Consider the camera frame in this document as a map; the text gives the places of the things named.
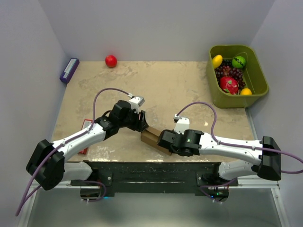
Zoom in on green plastic bin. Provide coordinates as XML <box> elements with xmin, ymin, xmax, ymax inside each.
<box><xmin>206</xmin><ymin>45</ymin><xmax>269</xmax><ymax>108</ymax></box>

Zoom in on red rectangular box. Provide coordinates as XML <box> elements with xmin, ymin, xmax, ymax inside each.
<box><xmin>78</xmin><ymin>119</ymin><xmax>94</xmax><ymax>155</ymax></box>

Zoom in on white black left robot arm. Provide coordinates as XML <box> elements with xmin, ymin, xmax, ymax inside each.
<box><xmin>26</xmin><ymin>96</ymin><xmax>148</xmax><ymax>191</ymax></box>

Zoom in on yellow lemon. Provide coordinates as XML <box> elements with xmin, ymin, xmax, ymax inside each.
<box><xmin>212</xmin><ymin>55</ymin><xmax>223</xmax><ymax>69</ymax></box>

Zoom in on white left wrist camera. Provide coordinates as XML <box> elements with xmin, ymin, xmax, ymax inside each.
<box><xmin>128</xmin><ymin>96</ymin><xmax>145</xmax><ymax>113</ymax></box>

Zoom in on red dragon fruit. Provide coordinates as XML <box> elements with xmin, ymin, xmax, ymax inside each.
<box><xmin>219</xmin><ymin>76</ymin><xmax>239</xmax><ymax>95</ymax></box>

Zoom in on aluminium rail frame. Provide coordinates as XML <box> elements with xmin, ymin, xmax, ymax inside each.
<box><xmin>18</xmin><ymin>107</ymin><xmax>291</xmax><ymax>227</ymax></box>

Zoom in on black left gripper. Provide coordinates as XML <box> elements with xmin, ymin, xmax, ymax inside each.
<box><xmin>118</xmin><ymin>107</ymin><xmax>148</xmax><ymax>133</ymax></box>

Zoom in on small orange fruit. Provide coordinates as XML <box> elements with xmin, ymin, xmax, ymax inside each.
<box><xmin>240</xmin><ymin>87</ymin><xmax>252</xmax><ymax>95</ymax></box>

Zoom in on purple rectangular box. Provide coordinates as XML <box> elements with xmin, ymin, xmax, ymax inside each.
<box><xmin>59</xmin><ymin>58</ymin><xmax>80</xmax><ymax>84</ymax></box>

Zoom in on dark red grapes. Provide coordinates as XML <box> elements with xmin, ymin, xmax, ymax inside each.
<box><xmin>214</xmin><ymin>60</ymin><xmax>246</xmax><ymax>89</ymax></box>

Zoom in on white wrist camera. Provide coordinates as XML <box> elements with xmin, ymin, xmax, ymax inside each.
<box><xmin>173</xmin><ymin>114</ymin><xmax>190</xmax><ymax>134</ymax></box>
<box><xmin>128</xmin><ymin>96</ymin><xmax>145</xmax><ymax>113</ymax></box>

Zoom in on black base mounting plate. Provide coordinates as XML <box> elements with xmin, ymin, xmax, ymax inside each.
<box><xmin>71</xmin><ymin>161</ymin><xmax>238</xmax><ymax>198</ymax></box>

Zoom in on red tomato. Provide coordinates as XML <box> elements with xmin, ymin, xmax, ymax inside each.
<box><xmin>105</xmin><ymin>55</ymin><xmax>117</xmax><ymax>68</ymax></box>

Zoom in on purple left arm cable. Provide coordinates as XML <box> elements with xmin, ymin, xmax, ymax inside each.
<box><xmin>15</xmin><ymin>87</ymin><xmax>133</xmax><ymax>217</ymax></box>

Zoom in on green striped toy ball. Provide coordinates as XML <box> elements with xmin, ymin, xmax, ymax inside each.
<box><xmin>232</xmin><ymin>56</ymin><xmax>246</xmax><ymax>69</ymax></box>

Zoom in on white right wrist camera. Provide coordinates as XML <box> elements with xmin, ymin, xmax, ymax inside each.
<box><xmin>173</xmin><ymin>114</ymin><xmax>190</xmax><ymax>134</ymax></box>

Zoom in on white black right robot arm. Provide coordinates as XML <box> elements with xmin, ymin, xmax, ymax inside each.
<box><xmin>157</xmin><ymin>129</ymin><xmax>281</xmax><ymax>186</ymax></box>

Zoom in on brown cardboard box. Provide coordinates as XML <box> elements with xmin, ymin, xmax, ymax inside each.
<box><xmin>141</xmin><ymin>126</ymin><xmax>171</xmax><ymax>156</ymax></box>

